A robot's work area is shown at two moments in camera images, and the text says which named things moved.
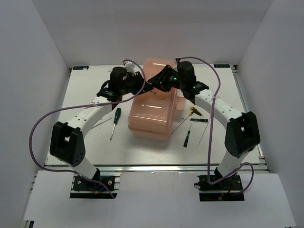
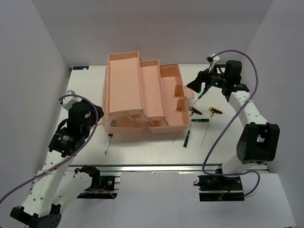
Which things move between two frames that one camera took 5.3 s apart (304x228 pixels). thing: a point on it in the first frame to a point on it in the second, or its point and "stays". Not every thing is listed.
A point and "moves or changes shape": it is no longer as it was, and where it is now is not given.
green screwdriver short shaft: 117,117 to 110,135
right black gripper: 160,82 to 196,84
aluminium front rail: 161,168 stays
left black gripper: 137,77 to 93,111
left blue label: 80,67 stays
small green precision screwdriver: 185,142 stays
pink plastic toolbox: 152,113 moves or changes shape
